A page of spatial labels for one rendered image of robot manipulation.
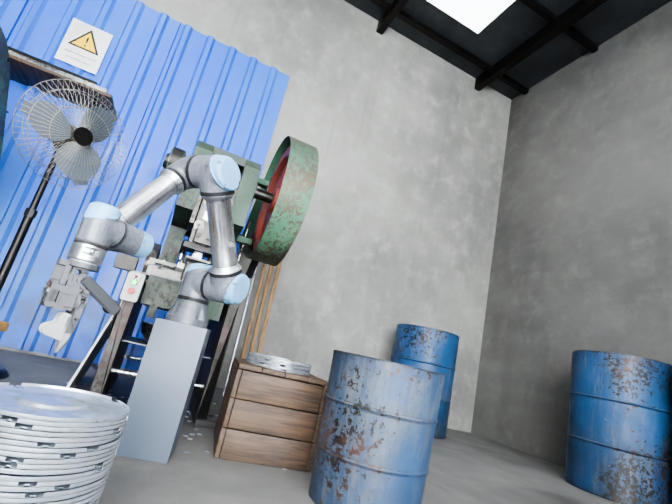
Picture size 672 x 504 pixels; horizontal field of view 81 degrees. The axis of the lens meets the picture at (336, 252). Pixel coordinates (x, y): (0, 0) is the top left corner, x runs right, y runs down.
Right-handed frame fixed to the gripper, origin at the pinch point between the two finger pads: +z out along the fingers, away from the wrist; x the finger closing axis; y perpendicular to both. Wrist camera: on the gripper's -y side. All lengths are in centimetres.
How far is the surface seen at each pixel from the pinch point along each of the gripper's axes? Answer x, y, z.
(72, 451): 27.8, -1.4, 14.2
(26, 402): 16.9, 5.9, 9.0
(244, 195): -91, -82, -91
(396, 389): 36, -85, -6
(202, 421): -69, -84, 31
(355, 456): 28, -80, 16
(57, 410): 20.1, 1.2, 9.3
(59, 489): 25.3, -2.3, 21.4
